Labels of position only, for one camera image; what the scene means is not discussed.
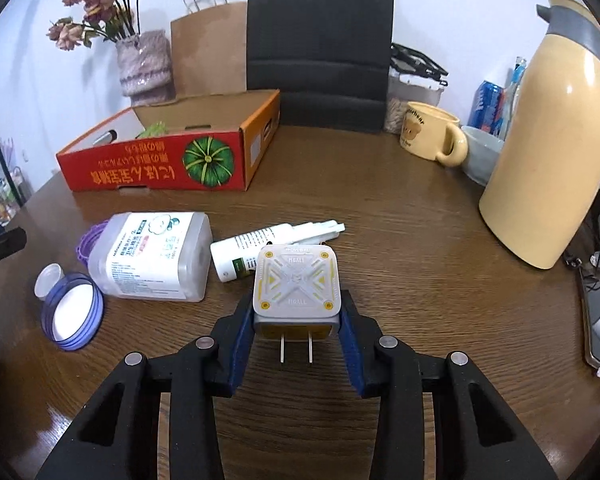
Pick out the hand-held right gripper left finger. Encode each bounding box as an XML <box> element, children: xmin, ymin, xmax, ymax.
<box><xmin>35</xmin><ymin>296</ymin><xmax>256</xmax><ymax>480</ymax></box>

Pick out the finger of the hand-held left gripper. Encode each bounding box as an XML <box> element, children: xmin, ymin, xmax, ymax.
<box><xmin>0</xmin><ymin>225</ymin><xmax>27</xmax><ymax>281</ymax></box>

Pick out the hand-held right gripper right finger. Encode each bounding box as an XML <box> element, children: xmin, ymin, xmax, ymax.
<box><xmin>332</xmin><ymin>290</ymin><xmax>558</xmax><ymax>480</ymax></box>

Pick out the purple gear-shaped lid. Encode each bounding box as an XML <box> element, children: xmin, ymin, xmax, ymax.
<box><xmin>77</xmin><ymin>220</ymin><xmax>112</xmax><ymax>273</ymax></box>

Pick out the white yellow charger plug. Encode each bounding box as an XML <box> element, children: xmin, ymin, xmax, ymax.
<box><xmin>252</xmin><ymin>244</ymin><xmax>342</xmax><ymax>365</ymax></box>

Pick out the small white squeeze bottle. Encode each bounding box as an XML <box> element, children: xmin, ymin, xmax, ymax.
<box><xmin>210</xmin><ymin>220</ymin><xmax>346</xmax><ymax>283</ymax></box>

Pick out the clear plastic swab container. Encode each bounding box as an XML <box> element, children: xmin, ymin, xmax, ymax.
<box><xmin>88</xmin><ymin>212</ymin><xmax>213</xmax><ymax>303</ymax></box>

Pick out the red cardboard box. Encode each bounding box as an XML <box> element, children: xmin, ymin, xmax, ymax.
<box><xmin>56</xmin><ymin>89</ymin><xmax>281</xmax><ymax>193</ymax></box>

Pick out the small white cap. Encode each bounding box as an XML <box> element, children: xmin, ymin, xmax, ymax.
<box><xmin>34</xmin><ymin>263</ymin><xmax>66</xmax><ymax>302</ymax></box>

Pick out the periwinkle ringed lid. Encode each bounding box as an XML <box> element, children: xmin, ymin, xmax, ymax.
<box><xmin>41</xmin><ymin>273</ymin><xmax>104</xmax><ymax>351</ymax></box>

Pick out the mottled pink vase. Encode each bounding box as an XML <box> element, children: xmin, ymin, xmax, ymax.
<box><xmin>116</xmin><ymin>30</ymin><xmax>176</xmax><ymax>106</ymax></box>

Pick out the yellow bear mug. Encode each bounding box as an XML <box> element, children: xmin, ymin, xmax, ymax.
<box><xmin>399</xmin><ymin>101</ymin><xmax>469</xmax><ymax>167</ymax></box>

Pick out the pale grey bowl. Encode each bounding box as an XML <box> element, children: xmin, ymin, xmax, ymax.
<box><xmin>461</xmin><ymin>125</ymin><xmax>506</xmax><ymax>188</ymax></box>

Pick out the yellow thermos jug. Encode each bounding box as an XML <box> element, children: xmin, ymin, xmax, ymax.
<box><xmin>479</xmin><ymin>0</ymin><xmax>600</xmax><ymax>270</ymax></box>

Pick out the clear food jar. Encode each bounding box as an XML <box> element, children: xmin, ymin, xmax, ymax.
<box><xmin>384</xmin><ymin>71</ymin><xmax>447</xmax><ymax>135</ymax></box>

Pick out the blue drink can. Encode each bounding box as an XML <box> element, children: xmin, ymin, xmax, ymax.
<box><xmin>467</xmin><ymin>79</ymin><xmax>505</xmax><ymax>137</ymax></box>

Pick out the brown paper bag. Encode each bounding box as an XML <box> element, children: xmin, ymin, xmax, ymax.
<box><xmin>170</xmin><ymin>0</ymin><xmax>248</xmax><ymax>101</ymax></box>

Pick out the clear plastic water bottle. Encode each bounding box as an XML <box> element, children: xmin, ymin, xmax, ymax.
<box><xmin>500</xmin><ymin>57</ymin><xmax>528</xmax><ymax>141</ymax></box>

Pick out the black paper bag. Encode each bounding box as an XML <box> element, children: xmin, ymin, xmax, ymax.
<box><xmin>246</xmin><ymin>0</ymin><xmax>395</xmax><ymax>134</ymax></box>

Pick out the black folded frame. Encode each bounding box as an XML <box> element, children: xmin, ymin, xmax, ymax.
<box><xmin>390</xmin><ymin>42</ymin><xmax>449</xmax><ymax>87</ymax></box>

